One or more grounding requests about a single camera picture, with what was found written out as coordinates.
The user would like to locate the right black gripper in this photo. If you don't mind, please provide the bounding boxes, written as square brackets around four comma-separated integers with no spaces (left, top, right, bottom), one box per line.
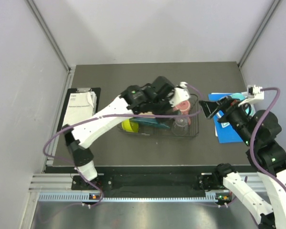
[200,94,255,145]

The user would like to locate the pink glass mug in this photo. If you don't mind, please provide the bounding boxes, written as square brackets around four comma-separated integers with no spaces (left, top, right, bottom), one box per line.
[173,100,191,125]

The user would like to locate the teal scalloped plate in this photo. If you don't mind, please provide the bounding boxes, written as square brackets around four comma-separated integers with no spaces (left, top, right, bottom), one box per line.
[132,117,170,129]

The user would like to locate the clear drinking glass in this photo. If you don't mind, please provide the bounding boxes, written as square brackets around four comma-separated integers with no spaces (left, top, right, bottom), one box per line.
[171,118,189,136]

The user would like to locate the lime green bowl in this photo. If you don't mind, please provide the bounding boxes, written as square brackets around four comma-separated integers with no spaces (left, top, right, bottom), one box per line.
[121,119,139,133]

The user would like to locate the peach bird pattern plate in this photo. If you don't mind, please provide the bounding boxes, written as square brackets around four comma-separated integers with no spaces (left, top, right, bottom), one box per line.
[139,112,155,118]

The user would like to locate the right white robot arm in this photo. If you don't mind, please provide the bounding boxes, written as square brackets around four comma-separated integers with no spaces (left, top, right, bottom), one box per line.
[199,96,286,229]

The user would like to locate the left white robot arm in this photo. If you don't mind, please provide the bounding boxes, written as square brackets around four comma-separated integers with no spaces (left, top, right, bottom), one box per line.
[63,76,189,189]

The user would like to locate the blue folder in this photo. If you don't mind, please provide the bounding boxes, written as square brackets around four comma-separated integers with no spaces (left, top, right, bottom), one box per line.
[208,93,246,144]

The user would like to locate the teal cat ear headphones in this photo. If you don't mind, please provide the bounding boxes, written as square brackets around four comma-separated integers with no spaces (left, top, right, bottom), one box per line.
[229,93,255,117]

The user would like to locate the black clipboard with paper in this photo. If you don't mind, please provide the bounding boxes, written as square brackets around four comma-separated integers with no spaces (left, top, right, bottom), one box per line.
[57,87,101,132]

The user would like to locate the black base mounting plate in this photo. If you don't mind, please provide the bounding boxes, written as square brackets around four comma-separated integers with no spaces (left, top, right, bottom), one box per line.
[72,166,224,192]

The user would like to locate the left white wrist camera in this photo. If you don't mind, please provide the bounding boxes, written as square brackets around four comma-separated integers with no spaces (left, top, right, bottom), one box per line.
[169,82,191,107]

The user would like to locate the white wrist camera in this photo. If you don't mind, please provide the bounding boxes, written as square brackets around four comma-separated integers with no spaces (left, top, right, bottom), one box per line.
[169,82,191,107]
[238,85,265,106]

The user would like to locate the black wire dish rack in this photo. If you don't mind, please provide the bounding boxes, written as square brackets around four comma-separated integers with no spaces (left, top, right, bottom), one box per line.
[117,94,199,138]

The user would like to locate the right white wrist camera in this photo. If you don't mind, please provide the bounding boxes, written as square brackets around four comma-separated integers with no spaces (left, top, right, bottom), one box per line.
[238,85,265,106]

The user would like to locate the grey slotted cable duct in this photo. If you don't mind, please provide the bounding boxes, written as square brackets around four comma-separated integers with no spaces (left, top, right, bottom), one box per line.
[38,192,230,202]

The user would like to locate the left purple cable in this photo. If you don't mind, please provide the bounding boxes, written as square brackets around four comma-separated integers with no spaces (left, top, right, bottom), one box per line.
[42,82,205,207]

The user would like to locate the aluminium rail frame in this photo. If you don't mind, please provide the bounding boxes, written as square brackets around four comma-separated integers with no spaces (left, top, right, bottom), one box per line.
[29,173,266,192]

